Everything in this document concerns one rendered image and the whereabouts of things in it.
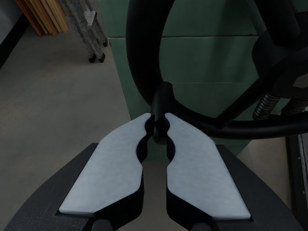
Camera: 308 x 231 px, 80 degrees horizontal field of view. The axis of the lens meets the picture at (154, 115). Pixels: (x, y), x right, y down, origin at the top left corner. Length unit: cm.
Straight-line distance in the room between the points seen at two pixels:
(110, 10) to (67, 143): 89
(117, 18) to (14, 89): 128
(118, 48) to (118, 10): 8
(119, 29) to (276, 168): 96
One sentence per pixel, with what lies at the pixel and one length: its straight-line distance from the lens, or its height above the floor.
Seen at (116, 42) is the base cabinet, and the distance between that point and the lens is 39.
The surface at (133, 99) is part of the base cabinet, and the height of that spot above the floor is 52.
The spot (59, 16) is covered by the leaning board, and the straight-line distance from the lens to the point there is 185.
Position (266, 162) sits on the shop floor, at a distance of 110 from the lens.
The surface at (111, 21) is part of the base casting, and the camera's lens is 37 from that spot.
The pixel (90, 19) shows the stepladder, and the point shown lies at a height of 27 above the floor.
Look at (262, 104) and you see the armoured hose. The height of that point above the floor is 67.
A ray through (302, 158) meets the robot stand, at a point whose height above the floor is 15.
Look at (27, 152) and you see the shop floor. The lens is 123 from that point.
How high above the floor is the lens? 92
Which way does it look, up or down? 58 degrees down
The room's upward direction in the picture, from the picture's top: 4 degrees counter-clockwise
